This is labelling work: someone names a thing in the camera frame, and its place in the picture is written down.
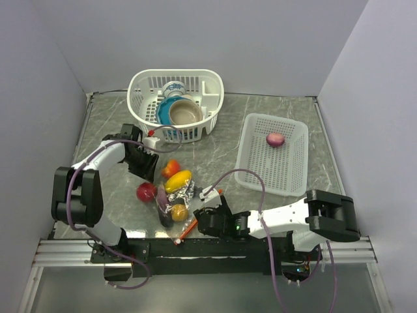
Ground purple fake eggplant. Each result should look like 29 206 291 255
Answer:
156 185 173 228

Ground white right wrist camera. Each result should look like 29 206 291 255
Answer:
199 187 222 209

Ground white dish rack basket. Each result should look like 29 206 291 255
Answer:
127 69 224 143

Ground purple fake onion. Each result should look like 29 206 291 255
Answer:
266 133 285 147

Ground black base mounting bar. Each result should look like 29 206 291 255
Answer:
90 237 322 282

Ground white perforated plastic basket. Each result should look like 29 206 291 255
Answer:
235 113 308 197

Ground beige ceramic bowl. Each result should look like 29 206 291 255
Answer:
169 100 204 125

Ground small yellow fake fruit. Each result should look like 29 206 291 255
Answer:
171 203 189 222

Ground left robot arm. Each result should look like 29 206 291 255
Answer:
51 124 159 262

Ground yellow fake lemon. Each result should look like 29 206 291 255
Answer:
164 170 192 193

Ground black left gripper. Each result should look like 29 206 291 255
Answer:
123 147 159 183

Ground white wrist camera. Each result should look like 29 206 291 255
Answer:
142 136 161 149
199 187 222 209

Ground red fake apple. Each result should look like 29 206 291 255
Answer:
136 182 156 203

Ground blue plate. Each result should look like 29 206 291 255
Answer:
155 97 180 125

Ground dark fake grapes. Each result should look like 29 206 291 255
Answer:
183 181 203 201

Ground clear zip top bag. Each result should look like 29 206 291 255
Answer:
136 158 224 246

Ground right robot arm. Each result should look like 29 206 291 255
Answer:
194 190 360 260

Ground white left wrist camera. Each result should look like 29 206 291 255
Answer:
142 136 161 149

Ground orange fake persimmon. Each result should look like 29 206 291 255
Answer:
162 159 181 179

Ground blue white porcelain bowl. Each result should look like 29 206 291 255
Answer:
162 81 186 98

